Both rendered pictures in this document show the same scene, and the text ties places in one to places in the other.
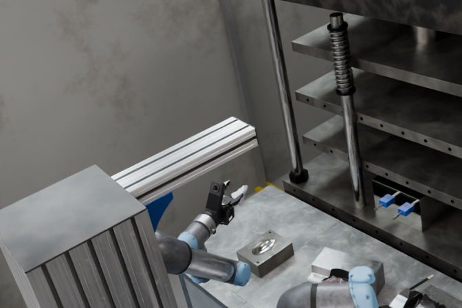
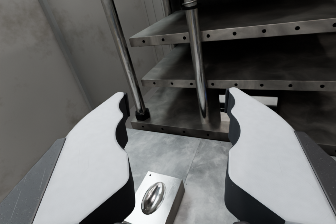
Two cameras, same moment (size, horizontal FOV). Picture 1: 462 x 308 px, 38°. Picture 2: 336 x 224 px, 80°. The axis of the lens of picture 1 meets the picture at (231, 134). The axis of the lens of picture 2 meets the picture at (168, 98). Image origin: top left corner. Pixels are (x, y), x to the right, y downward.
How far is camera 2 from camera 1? 2.25 m
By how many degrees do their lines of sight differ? 25
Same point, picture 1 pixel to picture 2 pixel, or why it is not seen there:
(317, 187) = (161, 118)
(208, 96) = (54, 85)
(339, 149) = (180, 79)
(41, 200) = not seen: outside the picture
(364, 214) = (216, 127)
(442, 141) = (325, 19)
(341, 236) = (216, 153)
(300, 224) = (169, 154)
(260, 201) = not seen: hidden behind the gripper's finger
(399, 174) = (252, 80)
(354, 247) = not seen: hidden behind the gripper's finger
